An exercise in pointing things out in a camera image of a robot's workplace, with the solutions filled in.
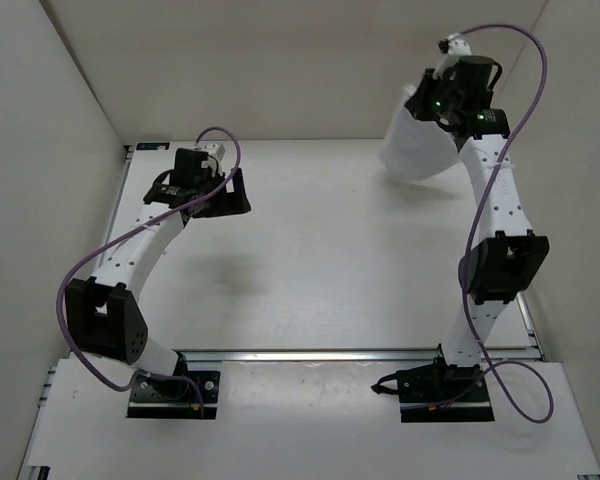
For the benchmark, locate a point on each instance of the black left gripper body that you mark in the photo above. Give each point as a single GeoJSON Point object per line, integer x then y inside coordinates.
{"type": "Point", "coordinates": [211, 182]}

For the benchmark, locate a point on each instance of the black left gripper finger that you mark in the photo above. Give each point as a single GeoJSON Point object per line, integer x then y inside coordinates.
{"type": "Point", "coordinates": [221, 204]}
{"type": "Point", "coordinates": [238, 200]}

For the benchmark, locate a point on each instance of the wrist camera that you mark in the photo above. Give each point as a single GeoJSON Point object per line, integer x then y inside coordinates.
{"type": "Point", "coordinates": [216, 151]}
{"type": "Point", "coordinates": [452, 49]}

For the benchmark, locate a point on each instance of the white skirt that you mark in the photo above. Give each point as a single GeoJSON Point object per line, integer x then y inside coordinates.
{"type": "Point", "coordinates": [414, 150]}

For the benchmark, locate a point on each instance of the blue left corner label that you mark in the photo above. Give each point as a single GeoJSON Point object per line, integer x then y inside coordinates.
{"type": "Point", "coordinates": [152, 146]}

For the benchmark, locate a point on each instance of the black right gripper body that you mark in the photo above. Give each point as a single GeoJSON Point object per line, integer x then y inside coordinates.
{"type": "Point", "coordinates": [448, 100]}

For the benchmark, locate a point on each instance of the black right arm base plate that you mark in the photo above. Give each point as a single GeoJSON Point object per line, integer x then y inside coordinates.
{"type": "Point", "coordinates": [426, 395]}

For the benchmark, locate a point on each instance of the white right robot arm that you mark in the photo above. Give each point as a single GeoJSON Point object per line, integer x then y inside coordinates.
{"type": "Point", "coordinates": [503, 253]}

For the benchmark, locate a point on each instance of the aluminium front rail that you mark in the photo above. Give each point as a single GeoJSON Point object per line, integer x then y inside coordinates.
{"type": "Point", "coordinates": [311, 355]}

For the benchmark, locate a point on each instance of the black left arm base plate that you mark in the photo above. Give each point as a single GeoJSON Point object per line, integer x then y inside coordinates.
{"type": "Point", "coordinates": [175, 400]}

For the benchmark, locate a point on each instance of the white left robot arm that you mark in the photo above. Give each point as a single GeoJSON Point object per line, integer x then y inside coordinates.
{"type": "Point", "coordinates": [103, 316]}

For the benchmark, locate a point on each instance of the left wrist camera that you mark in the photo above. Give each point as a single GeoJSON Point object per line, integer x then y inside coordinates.
{"type": "Point", "coordinates": [216, 151]}

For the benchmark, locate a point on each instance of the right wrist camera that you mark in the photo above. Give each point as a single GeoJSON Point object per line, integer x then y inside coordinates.
{"type": "Point", "coordinates": [452, 49]}

